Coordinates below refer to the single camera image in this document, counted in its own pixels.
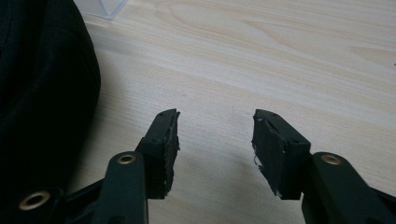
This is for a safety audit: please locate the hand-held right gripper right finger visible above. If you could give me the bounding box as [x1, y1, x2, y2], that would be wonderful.
[251, 108, 396, 224]

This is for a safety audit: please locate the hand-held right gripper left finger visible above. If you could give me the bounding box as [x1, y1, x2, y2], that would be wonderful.
[92, 107, 181, 224]

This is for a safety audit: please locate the clear plastic box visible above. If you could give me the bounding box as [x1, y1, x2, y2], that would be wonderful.
[73, 0, 129, 21]

